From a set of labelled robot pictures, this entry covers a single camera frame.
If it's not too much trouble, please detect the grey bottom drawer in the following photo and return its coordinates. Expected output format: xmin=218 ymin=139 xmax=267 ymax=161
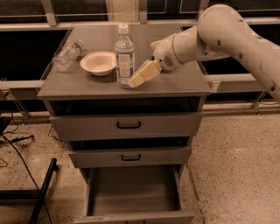
xmin=74 ymin=164 xmax=194 ymax=224

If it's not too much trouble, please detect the black metal stand leg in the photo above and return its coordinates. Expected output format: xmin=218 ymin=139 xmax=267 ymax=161
xmin=0 ymin=158 xmax=59 ymax=224

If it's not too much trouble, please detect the black floor cable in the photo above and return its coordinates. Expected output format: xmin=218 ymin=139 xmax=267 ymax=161
xmin=0 ymin=90 xmax=53 ymax=224

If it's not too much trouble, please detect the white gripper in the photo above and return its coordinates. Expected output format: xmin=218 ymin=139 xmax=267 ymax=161
xmin=128 ymin=35 xmax=177 ymax=88

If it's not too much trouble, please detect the grey drawer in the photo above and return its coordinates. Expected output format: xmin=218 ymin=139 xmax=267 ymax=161
xmin=69 ymin=146 xmax=191 ymax=168
xmin=51 ymin=112 xmax=202 ymax=141
xmin=74 ymin=164 xmax=194 ymax=224

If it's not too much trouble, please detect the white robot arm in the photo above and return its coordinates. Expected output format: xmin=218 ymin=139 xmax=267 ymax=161
xmin=129 ymin=4 xmax=280 ymax=102

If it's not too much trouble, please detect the white paper bowl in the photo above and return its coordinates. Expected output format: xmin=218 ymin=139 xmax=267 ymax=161
xmin=80 ymin=52 xmax=116 ymax=77

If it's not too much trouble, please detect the grey top drawer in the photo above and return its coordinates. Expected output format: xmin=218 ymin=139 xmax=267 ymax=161
xmin=51 ymin=112 xmax=202 ymax=141

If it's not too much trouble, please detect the crushed clear plastic bottle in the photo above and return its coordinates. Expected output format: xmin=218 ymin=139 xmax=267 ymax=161
xmin=52 ymin=40 xmax=83 ymax=72

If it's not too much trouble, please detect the clear water bottle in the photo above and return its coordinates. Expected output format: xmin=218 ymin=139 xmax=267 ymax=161
xmin=115 ymin=24 xmax=135 ymax=88

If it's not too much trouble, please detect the grey middle drawer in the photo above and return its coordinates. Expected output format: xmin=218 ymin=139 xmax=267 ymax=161
xmin=69 ymin=146 xmax=191 ymax=168

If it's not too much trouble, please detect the grey drawer cabinet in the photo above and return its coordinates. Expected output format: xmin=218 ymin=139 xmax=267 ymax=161
xmin=37 ymin=24 xmax=212 ymax=182

